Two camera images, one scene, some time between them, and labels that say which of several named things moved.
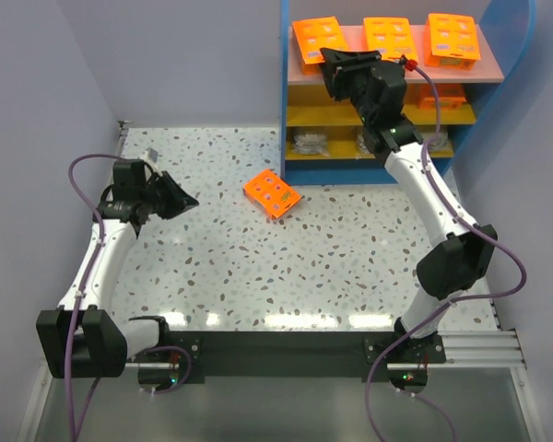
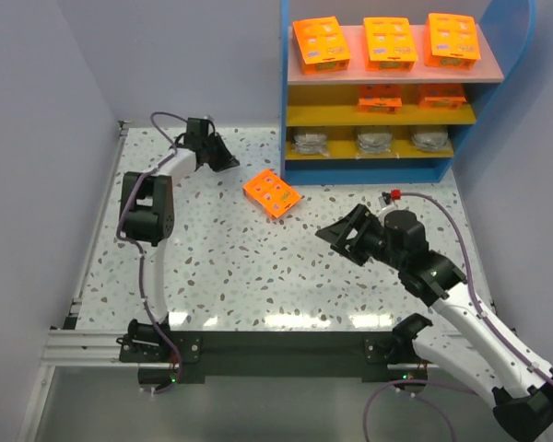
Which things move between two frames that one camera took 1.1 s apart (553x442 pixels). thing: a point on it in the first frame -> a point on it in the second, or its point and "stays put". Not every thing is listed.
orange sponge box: [313, 34] stays put
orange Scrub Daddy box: [269, 192] stays put
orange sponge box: [392, 37] stays put
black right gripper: [346, 76] -> [358, 235]
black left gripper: [161, 196] -> [213, 150]
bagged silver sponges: [310, 144] stays put
